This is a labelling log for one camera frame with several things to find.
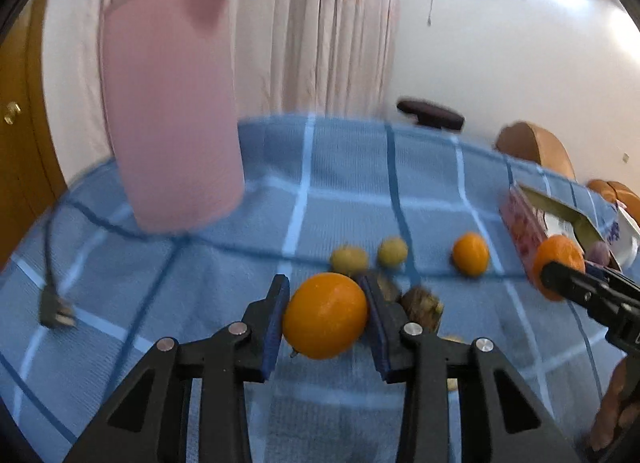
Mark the wooden wardrobe door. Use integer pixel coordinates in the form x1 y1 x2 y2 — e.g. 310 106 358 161
0 0 68 269

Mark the small yellow-green fruit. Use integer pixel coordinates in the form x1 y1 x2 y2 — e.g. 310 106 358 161
376 237 408 270
330 244 370 275

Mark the dark round stool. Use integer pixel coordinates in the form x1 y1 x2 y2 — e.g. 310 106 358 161
396 98 466 133

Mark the medium orange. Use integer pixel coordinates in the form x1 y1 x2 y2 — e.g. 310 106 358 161
531 235 587 303

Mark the person's right hand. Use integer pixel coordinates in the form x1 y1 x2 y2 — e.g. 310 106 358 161
587 355 640 454

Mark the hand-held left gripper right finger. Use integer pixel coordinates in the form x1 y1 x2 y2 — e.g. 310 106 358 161
357 273 581 463

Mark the large orange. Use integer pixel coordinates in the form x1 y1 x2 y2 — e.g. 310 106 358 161
281 272 371 361

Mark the pink tin box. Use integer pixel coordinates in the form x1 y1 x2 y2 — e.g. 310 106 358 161
500 182 626 284

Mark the small orange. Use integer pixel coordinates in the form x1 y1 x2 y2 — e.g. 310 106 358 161
451 232 491 278

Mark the dark brown rough fruit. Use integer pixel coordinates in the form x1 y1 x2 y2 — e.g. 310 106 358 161
400 285 445 336

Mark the brown leather armchair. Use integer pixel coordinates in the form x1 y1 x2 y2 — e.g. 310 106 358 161
494 120 577 181

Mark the brown leather sofa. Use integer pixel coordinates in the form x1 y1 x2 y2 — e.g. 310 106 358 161
586 179 640 224

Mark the pale pink curtain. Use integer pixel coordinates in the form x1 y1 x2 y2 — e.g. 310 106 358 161
42 0 406 184

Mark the purple round fruit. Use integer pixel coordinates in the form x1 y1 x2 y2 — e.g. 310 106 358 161
585 242 612 266

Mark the pink fabric cylinder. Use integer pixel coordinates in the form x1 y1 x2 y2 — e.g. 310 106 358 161
97 0 247 234

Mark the pale cut fruit half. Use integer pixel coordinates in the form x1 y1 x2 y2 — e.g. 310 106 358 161
440 334 468 391

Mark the white paper cup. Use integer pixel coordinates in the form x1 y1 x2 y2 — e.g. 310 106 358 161
602 200 640 274

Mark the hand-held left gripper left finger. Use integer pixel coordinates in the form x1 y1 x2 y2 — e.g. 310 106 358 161
62 273 291 463

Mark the black cable with plug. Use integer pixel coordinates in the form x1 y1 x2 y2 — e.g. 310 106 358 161
40 203 78 330

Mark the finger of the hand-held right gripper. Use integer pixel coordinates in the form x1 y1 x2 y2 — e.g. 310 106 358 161
540 259 640 359
585 264 640 293

